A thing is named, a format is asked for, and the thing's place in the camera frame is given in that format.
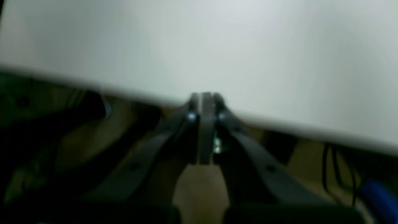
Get black cables under table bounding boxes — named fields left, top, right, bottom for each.
left=322, top=143, right=361, bottom=209

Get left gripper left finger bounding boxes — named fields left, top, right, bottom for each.
left=1, top=93, right=199, bottom=224

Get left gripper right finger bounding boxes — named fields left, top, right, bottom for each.
left=199, top=92, right=364, bottom=224

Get blue object under table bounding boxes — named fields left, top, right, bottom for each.
left=358, top=179, right=398, bottom=224

